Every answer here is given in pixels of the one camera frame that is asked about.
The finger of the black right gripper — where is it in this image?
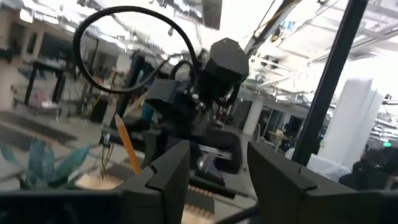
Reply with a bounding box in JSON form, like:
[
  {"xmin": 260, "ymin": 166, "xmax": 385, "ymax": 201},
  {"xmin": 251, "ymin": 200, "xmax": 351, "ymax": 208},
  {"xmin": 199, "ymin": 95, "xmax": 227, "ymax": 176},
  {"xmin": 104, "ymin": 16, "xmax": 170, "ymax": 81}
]
[
  {"xmin": 141, "ymin": 129, "xmax": 187, "ymax": 169},
  {"xmin": 145, "ymin": 78, "xmax": 200, "ymax": 123}
]

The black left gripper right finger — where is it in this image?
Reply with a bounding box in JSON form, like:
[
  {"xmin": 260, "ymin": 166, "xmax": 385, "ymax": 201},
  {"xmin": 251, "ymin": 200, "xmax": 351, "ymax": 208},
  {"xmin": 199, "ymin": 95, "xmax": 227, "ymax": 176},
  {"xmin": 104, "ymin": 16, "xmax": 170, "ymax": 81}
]
[{"xmin": 248, "ymin": 141, "xmax": 398, "ymax": 224}]

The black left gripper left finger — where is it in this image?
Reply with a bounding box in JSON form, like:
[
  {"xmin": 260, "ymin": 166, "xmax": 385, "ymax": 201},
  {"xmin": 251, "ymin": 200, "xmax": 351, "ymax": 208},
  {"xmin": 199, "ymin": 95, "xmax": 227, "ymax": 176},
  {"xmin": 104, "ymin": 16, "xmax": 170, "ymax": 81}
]
[{"xmin": 0, "ymin": 139, "xmax": 191, "ymax": 224}]

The orange pencil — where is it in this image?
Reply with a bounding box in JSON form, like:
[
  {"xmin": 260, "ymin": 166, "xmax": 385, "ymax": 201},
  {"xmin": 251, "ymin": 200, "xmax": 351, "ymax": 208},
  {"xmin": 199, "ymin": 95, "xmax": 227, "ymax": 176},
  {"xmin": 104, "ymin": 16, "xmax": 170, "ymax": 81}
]
[{"xmin": 114, "ymin": 113, "xmax": 143, "ymax": 175}]

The black slanted pole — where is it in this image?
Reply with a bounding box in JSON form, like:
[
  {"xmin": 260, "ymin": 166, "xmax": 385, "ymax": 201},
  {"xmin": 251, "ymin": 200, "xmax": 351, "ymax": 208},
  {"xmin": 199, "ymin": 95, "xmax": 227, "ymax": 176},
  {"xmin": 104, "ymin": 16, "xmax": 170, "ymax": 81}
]
[{"xmin": 243, "ymin": 0, "xmax": 301, "ymax": 58}]

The green plant in white pot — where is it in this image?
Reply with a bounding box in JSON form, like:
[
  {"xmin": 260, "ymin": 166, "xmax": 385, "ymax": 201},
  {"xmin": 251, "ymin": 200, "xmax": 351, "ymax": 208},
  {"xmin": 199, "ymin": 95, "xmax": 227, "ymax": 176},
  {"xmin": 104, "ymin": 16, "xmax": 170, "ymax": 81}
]
[{"xmin": 0, "ymin": 138, "xmax": 91, "ymax": 191}]

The black floor mat orange striped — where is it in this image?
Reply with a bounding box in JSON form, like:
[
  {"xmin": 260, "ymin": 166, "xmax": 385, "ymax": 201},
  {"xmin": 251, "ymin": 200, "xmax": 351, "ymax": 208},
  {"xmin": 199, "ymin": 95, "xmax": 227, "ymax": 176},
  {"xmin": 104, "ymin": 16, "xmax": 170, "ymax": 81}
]
[{"xmin": 185, "ymin": 183, "xmax": 217, "ymax": 222}]

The person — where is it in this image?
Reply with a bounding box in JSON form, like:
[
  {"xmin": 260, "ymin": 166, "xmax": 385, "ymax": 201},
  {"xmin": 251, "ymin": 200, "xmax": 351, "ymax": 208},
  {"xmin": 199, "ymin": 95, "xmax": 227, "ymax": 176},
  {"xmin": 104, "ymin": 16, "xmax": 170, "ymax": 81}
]
[{"xmin": 338, "ymin": 146, "xmax": 398, "ymax": 191}]

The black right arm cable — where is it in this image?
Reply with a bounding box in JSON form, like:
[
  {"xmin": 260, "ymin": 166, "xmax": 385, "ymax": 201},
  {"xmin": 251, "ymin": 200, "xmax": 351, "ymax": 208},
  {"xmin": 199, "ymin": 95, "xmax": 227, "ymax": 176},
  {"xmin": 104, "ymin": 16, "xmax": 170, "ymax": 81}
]
[{"xmin": 72, "ymin": 5, "xmax": 200, "ymax": 95}]

